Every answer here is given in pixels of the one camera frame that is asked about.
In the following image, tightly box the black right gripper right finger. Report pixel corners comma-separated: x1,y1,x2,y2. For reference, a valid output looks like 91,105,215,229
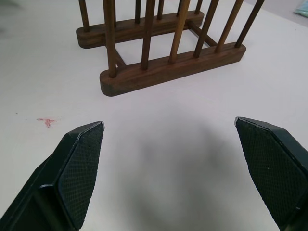
234,116,308,231

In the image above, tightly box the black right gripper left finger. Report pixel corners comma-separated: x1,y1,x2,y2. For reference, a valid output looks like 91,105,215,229
0,121,105,231

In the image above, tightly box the wooden dish rack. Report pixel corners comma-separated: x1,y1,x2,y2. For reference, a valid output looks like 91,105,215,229
76,0,263,97

